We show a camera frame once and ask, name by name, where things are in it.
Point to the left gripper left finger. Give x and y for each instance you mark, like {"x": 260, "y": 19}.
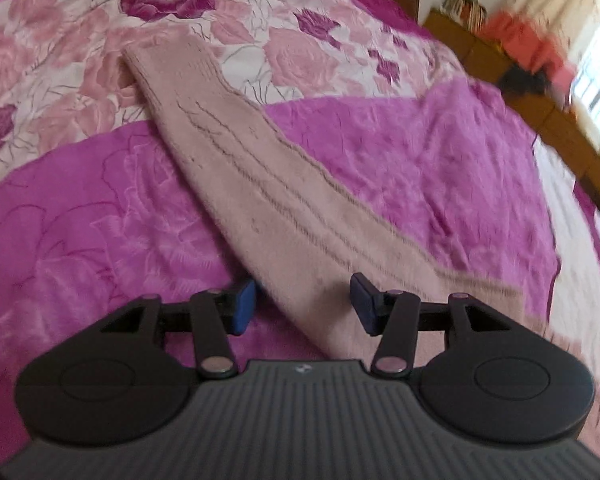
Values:
{"x": 216, "y": 314}

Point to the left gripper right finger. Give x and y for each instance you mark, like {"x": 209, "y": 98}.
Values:
{"x": 393, "y": 317}

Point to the pink knitted cardigan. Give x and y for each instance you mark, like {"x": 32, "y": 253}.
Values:
{"x": 297, "y": 230}

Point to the purple floral bedspread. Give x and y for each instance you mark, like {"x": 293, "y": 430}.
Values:
{"x": 95, "y": 212}

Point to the long wooden cabinet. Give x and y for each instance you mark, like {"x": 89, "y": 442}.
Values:
{"x": 556, "y": 127}

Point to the black garment on cabinet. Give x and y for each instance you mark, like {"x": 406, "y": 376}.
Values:
{"x": 518, "y": 81}

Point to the row of books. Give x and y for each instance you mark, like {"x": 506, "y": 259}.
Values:
{"x": 471, "y": 14}

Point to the floral orange curtain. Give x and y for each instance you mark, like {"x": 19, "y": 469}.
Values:
{"x": 547, "y": 35}

